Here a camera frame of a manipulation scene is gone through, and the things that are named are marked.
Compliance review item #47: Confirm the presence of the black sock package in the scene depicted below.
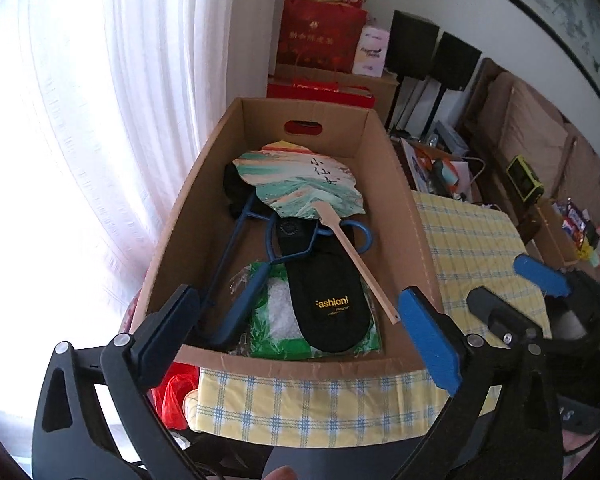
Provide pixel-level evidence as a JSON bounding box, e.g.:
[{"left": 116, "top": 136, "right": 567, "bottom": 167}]
[{"left": 275, "top": 217, "right": 372, "bottom": 354}]

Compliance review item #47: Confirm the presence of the green framed pad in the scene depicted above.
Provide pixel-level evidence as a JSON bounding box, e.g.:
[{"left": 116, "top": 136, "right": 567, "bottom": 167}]
[{"left": 228, "top": 263, "right": 382, "bottom": 361}]

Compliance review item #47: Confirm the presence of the painted paper hand fan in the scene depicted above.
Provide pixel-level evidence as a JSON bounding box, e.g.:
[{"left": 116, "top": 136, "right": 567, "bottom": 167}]
[{"left": 233, "top": 141, "right": 400, "bottom": 324}]

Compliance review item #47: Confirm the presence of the operator hand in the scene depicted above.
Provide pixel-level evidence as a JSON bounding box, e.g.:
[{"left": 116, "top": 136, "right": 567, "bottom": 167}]
[{"left": 263, "top": 466, "right": 298, "bottom": 480}]

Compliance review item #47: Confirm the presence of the small box of snacks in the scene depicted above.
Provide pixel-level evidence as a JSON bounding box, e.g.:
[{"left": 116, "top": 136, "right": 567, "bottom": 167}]
[{"left": 532, "top": 199, "right": 600, "bottom": 286}]

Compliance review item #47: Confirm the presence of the yellow plaid tablecloth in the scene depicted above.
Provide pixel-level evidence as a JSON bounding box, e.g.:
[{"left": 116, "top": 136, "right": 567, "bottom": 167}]
[{"left": 184, "top": 193, "right": 550, "bottom": 448}]

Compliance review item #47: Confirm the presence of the green yellow radio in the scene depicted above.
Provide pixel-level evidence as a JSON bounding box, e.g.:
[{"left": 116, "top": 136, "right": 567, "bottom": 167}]
[{"left": 506, "top": 155, "right": 544, "bottom": 205}]

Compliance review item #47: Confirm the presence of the dark chair seat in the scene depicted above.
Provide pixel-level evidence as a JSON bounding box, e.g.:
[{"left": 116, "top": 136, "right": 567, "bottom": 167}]
[{"left": 263, "top": 438, "right": 420, "bottom": 479}]

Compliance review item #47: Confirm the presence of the box of clutter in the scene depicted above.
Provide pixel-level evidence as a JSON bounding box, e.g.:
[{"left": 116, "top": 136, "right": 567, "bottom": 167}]
[{"left": 394, "top": 139, "right": 486, "bottom": 204}]

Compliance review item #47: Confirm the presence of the brown sofa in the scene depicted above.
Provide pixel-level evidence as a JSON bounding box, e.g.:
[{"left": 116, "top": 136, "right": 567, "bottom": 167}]
[{"left": 459, "top": 57, "right": 600, "bottom": 286}]

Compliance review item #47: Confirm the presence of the large open cardboard box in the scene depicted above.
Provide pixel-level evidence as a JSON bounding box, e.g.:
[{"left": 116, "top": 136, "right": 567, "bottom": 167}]
[{"left": 132, "top": 99, "right": 443, "bottom": 380}]

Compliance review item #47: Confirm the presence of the right black speaker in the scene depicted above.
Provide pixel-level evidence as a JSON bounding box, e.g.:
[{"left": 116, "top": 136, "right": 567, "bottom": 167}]
[{"left": 429, "top": 32, "right": 482, "bottom": 91}]

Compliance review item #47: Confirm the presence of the black speaker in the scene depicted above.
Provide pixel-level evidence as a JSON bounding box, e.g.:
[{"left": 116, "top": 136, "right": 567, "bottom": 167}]
[
  {"left": 429, "top": 32, "right": 482, "bottom": 91},
  {"left": 385, "top": 10, "right": 440, "bottom": 80}
]

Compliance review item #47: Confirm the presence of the brown cardboard box behind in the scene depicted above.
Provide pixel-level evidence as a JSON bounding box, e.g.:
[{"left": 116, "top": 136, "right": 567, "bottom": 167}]
[{"left": 273, "top": 63, "right": 398, "bottom": 122}]

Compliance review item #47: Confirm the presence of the left black speaker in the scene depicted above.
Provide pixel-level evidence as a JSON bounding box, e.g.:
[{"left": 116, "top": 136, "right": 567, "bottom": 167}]
[{"left": 385, "top": 10, "right": 440, "bottom": 80}]

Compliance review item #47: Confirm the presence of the red cookie gift box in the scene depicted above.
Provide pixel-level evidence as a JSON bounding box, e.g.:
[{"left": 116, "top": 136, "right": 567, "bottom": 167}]
[{"left": 266, "top": 77, "right": 376, "bottom": 108}]

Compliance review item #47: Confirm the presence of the pink tissue pack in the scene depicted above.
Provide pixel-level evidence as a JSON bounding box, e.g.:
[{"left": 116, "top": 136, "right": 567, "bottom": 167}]
[{"left": 352, "top": 25, "right": 390, "bottom": 78}]

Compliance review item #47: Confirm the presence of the red gift bag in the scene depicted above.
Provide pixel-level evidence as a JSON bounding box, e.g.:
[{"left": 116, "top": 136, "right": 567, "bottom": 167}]
[{"left": 276, "top": 0, "right": 367, "bottom": 73}]

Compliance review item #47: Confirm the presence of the white curtain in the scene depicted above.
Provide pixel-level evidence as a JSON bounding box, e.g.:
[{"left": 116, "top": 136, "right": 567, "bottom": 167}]
[{"left": 0, "top": 0, "right": 282, "bottom": 461}]

